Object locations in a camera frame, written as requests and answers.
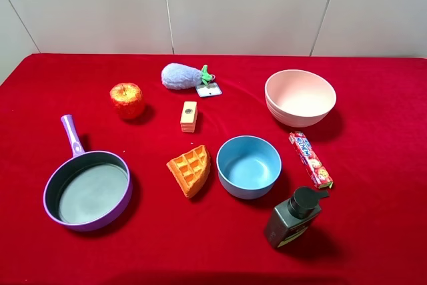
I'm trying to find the red yellow apple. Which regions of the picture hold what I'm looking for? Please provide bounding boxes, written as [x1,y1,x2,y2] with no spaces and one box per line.
[109,82,145,120]

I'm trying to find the layered cake block toy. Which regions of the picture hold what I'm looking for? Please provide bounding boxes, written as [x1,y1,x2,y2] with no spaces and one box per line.
[180,101,197,133]

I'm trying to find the white paper tag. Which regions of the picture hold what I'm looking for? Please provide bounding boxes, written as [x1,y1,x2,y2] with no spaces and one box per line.
[195,82,222,97]

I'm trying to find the orange waffle slice toy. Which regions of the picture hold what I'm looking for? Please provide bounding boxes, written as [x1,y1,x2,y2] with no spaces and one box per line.
[166,145,211,199]

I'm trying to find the blue bowl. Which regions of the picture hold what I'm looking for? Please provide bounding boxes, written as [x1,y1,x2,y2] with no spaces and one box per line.
[216,135,282,200]

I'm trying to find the plush eggplant toy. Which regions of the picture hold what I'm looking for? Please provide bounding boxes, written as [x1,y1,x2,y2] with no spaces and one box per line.
[161,63,216,90]

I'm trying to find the pink bowl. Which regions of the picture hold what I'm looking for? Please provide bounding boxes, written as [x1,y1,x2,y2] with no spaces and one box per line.
[264,69,337,128]

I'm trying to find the dark pump bottle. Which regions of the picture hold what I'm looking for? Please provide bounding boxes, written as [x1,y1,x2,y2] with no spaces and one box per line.
[264,186,330,248]

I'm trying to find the red candy pack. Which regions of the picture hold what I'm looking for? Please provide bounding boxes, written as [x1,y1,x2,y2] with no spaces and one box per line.
[289,131,334,189]

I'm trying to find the purple frying pan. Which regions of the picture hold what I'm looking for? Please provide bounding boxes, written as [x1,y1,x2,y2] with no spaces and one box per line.
[43,114,133,232]

